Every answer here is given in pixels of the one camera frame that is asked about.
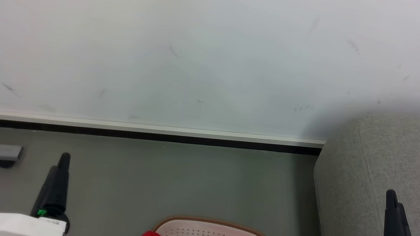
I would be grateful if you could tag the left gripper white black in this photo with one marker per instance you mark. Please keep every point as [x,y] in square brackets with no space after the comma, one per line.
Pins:
[19,227]

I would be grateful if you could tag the black round foot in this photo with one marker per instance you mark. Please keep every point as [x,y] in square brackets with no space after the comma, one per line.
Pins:
[3,163]

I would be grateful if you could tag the white and black baseboard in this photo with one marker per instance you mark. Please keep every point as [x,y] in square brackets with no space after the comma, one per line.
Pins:
[149,132]

